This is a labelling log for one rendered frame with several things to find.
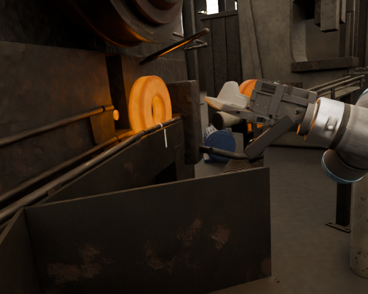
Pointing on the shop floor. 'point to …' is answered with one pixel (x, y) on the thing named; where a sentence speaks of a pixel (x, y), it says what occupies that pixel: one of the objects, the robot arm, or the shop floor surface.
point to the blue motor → (216, 139)
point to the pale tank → (357, 31)
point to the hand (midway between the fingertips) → (209, 102)
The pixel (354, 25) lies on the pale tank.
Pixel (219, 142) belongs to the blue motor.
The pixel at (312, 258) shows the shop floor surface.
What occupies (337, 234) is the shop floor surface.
